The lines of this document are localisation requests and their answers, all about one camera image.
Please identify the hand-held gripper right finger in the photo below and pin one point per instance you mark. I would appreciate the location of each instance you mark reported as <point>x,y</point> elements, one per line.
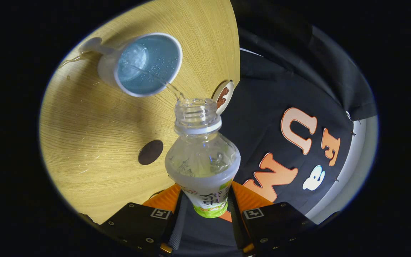
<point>236,223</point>

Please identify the white cup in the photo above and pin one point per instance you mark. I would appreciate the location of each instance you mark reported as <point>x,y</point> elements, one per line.
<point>148,64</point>

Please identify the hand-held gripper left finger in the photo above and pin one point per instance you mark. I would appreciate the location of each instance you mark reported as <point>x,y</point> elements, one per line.
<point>137,225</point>

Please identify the dark round coaster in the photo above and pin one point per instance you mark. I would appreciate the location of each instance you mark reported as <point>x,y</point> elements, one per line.
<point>150,152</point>

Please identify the beige oval plate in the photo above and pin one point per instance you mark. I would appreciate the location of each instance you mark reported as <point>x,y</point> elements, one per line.
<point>229,89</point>

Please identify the red meat piece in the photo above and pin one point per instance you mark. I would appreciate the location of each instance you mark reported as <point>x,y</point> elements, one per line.
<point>222,98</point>

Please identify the wooden table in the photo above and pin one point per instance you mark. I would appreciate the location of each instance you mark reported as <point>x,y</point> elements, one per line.
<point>95,142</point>

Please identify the clear juice bottle green label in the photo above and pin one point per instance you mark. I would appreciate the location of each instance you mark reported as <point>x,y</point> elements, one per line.
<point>202,160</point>

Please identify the spilled juice puddle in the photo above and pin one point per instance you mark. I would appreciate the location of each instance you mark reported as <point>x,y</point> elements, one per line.
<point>73,60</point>

